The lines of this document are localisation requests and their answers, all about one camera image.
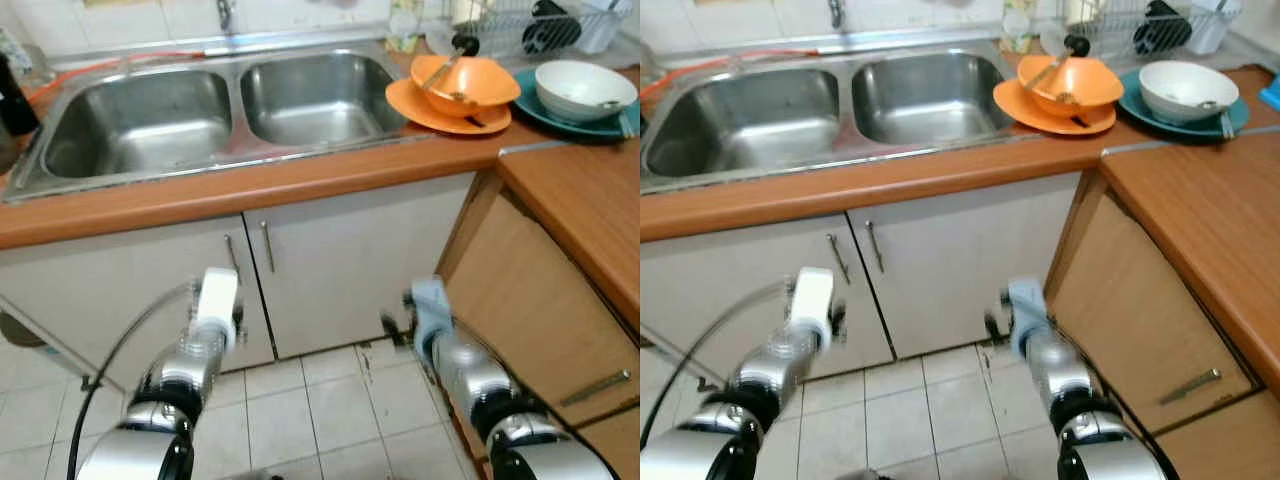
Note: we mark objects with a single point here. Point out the black bottle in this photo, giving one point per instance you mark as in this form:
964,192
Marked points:
552,28
1162,28

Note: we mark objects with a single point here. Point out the white utensil holder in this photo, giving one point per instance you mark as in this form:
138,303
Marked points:
1212,25
603,25

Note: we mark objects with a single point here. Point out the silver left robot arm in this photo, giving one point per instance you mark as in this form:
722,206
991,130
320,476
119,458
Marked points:
170,385
760,385

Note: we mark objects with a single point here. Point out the blue sponge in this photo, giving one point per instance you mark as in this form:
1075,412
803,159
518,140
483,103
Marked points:
1271,97

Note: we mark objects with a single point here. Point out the white bowl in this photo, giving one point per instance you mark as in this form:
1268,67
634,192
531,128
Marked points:
1180,85
575,85

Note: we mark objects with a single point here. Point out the orange plate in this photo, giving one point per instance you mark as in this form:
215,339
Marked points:
1045,122
440,122

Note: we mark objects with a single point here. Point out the teal plate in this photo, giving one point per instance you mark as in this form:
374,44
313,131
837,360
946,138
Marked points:
1135,112
530,112

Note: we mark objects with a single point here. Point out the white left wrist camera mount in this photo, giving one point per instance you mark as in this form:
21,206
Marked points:
216,298
812,298

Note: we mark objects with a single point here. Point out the soap pump bottle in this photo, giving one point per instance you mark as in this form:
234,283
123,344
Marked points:
1016,28
403,28

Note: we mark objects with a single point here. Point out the black bottle lid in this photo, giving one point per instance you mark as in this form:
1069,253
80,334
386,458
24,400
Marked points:
1076,46
465,44

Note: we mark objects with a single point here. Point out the metal faucet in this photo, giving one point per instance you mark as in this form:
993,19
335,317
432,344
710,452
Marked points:
836,13
225,14

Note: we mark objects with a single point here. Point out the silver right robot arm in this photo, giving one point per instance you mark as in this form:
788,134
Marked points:
1060,375
470,375

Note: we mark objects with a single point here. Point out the stainless steel double sink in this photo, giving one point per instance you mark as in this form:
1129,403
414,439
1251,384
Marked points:
830,140
220,140

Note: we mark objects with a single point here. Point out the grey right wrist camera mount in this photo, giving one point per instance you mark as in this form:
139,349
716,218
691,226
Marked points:
1028,310
432,308

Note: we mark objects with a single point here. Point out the wooden cabinet door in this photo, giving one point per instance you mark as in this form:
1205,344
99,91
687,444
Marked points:
530,300
1130,300

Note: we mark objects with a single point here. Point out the white cabinet door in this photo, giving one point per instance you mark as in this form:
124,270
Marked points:
350,260
110,300
720,300
960,260

